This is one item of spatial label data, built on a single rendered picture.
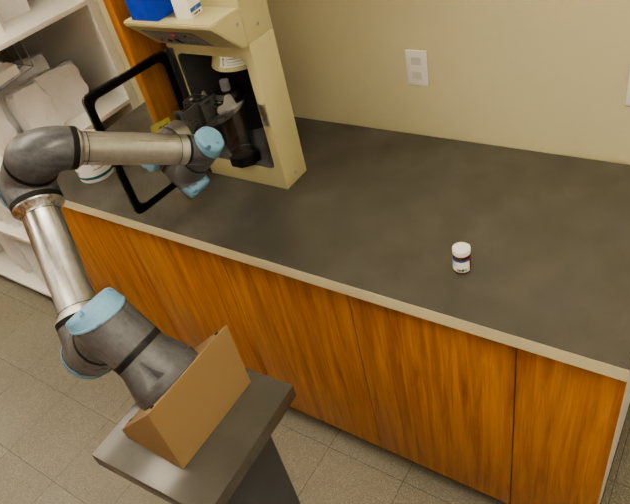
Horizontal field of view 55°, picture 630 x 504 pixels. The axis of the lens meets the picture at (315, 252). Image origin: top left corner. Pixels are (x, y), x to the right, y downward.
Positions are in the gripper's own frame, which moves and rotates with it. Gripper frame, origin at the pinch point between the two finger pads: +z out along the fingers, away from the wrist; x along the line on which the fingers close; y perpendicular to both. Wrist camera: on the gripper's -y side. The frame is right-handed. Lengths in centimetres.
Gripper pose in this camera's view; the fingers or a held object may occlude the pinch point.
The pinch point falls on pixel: (228, 102)
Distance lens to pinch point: 185.8
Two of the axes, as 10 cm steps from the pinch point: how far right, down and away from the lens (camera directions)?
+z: 5.3, -6.2, 5.7
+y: -1.9, -7.5, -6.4
